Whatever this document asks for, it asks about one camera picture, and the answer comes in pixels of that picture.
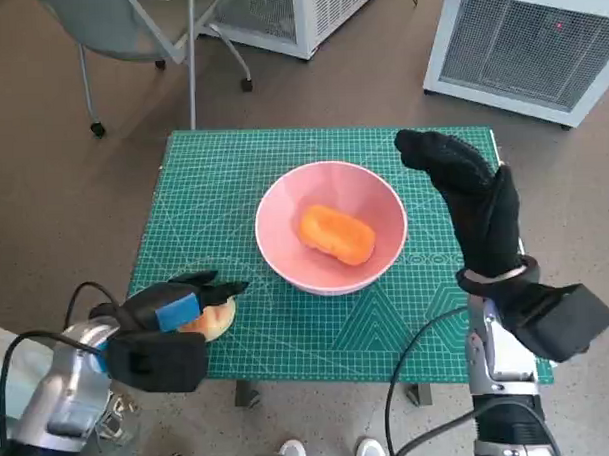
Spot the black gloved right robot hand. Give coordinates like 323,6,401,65
393,124,525,282

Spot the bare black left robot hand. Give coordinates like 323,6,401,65
87,268,252,340

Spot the round scored toy bread bun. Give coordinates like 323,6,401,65
176,294,239,344

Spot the long orange toy bread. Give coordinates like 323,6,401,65
297,201,378,269

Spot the pink bowl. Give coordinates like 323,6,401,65
252,157,413,299

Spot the pale green cloth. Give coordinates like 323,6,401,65
0,318,58,431

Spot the green cutting mat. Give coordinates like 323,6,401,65
123,118,555,398

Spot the white mesh-front cabinet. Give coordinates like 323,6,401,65
420,0,609,136

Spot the white shoe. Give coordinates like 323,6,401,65
353,436,390,456
278,437,309,456

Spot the thin metal pole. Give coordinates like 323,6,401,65
182,0,202,131

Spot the white louvred mesh cabinet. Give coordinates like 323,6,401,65
195,0,385,65

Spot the grey wheeled chair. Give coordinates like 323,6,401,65
35,0,257,141

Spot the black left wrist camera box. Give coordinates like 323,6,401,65
104,327,209,397

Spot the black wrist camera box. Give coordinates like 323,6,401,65
104,327,209,397
506,281,609,367

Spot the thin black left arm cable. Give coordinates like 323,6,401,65
64,279,122,328

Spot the black table bracket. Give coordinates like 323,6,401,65
234,379,263,408
404,383,433,409

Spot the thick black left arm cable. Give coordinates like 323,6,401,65
0,328,110,426

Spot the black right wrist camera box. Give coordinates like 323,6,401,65
506,281,609,367

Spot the long black right arm cable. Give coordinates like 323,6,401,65
380,305,475,456

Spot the black right shoulder cable loop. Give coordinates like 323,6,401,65
389,395,563,456

